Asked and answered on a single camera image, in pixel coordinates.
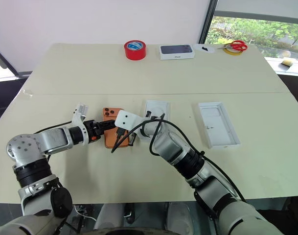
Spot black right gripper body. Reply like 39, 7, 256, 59
115, 126, 130, 142

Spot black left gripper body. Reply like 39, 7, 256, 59
86, 119, 103, 144

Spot orange smartphone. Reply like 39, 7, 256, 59
102, 107, 130, 149

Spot white phone box base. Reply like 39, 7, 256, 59
138, 98, 170, 142

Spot white phone box lid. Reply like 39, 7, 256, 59
197, 101, 242, 149

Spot sealed white phone box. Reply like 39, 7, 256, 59
159, 44, 196, 61

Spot red tape roll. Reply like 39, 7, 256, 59
123, 40, 148, 61

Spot black slanted bar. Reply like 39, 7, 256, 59
0, 43, 20, 77

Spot white card with black piece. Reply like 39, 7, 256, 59
193, 43, 215, 53

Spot yellow tape roll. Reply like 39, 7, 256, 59
224, 46, 244, 56

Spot yellow sponge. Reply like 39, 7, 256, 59
280, 58, 295, 68

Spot grey roller blind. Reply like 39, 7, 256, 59
215, 0, 298, 18

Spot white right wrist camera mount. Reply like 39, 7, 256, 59
114, 110, 150, 131

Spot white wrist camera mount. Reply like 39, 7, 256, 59
71, 103, 91, 146
114, 110, 150, 131

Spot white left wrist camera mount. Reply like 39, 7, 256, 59
71, 103, 91, 146

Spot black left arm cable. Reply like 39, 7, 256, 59
33, 120, 73, 135

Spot white thin cable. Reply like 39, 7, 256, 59
74, 205, 96, 221

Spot black window frame post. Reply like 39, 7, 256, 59
198, 0, 218, 45

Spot red handled scissors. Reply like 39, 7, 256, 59
217, 40, 249, 52

